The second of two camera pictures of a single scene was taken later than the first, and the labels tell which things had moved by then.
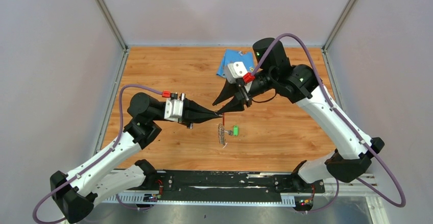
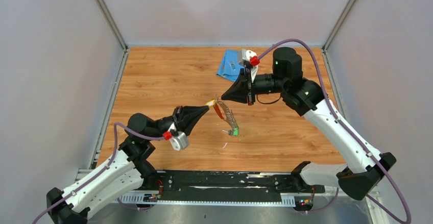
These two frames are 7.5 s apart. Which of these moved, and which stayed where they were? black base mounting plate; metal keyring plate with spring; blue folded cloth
Moved: metal keyring plate with spring
Stayed: blue folded cloth; black base mounting plate
